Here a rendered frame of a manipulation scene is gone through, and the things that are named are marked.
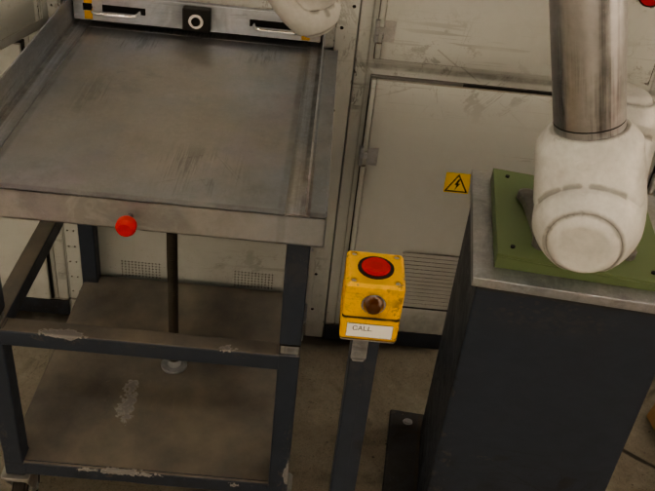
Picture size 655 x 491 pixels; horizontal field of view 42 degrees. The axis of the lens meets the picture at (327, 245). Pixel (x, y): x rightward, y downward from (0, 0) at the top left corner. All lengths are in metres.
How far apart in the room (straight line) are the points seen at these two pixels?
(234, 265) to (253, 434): 0.54
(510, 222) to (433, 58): 0.53
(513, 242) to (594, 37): 0.44
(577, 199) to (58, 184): 0.79
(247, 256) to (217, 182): 0.84
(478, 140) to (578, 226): 0.85
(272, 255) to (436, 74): 0.64
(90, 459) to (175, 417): 0.20
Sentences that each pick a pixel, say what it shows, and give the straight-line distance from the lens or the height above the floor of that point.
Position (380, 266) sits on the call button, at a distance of 1.16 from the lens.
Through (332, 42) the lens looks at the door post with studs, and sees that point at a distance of 1.95.
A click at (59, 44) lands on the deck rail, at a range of 1.92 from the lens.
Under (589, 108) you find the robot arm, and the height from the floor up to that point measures 1.10.
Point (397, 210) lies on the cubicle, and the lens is 2.13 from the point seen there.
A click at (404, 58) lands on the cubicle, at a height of 0.85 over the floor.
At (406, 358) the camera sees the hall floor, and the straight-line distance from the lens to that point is 2.38.
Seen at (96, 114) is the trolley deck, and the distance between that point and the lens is 1.64.
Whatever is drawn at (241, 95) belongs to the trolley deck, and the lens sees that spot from 1.71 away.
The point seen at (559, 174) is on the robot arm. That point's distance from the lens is 1.25.
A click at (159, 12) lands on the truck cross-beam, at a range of 1.96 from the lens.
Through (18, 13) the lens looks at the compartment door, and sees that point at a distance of 2.00.
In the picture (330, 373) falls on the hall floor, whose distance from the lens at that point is 2.31.
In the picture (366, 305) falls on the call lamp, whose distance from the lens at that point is 1.14.
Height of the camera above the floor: 1.59
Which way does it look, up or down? 35 degrees down
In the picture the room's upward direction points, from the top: 6 degrees clockwise
